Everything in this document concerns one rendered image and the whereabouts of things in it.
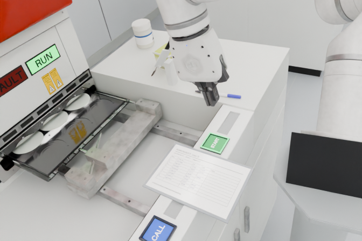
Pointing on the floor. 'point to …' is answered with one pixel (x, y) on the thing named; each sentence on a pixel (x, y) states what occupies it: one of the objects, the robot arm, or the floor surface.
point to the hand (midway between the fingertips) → (210, 95)
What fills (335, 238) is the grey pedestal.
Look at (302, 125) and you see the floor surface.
